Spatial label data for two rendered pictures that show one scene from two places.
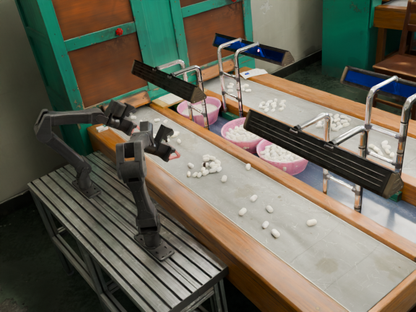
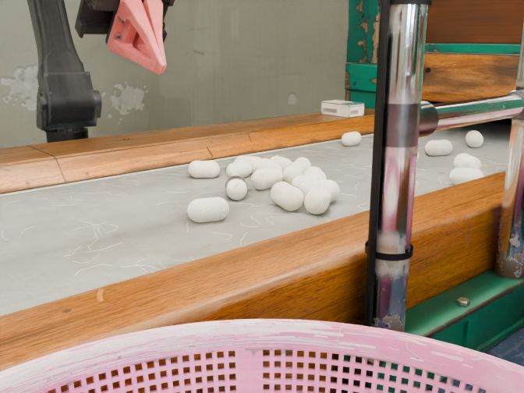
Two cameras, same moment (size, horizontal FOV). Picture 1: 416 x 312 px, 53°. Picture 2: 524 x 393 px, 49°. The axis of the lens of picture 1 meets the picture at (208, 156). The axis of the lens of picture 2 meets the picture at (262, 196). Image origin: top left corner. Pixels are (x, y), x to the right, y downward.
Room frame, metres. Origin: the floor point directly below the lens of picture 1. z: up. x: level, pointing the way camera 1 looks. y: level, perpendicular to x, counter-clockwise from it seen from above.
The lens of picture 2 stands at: (1.90, -0.30, 0.88)
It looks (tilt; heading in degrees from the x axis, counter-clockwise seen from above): 16 degrees down; 81
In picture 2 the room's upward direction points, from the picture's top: straight up
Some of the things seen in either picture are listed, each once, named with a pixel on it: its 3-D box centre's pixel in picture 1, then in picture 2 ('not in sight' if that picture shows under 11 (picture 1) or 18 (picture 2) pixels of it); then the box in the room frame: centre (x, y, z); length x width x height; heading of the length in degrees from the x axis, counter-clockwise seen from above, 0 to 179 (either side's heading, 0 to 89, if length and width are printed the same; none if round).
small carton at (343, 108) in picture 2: (101, 128); (342, 108); (2.16, 0.58, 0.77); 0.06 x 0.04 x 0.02; 121
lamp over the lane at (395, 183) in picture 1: (311, 145); not in sight; (1.17, -0.34, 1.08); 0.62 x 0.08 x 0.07; 31
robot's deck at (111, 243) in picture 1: (162, 190); not in sight; (1.64, 0.24, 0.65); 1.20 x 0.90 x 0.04; 36
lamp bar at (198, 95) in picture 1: (164, 78); not in sight; (1.99, 0.16, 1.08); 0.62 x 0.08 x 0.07; 31
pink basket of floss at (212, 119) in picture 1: (200, 112); not in sight; (2.29, 0.01, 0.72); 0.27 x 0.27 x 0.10
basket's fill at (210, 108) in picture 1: (200, 114); not in sight; (2.29, 0.01, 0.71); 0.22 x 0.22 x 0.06
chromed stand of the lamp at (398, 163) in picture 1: (394, 137); not in sight; (1.41, -0.76, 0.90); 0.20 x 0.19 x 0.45; 31
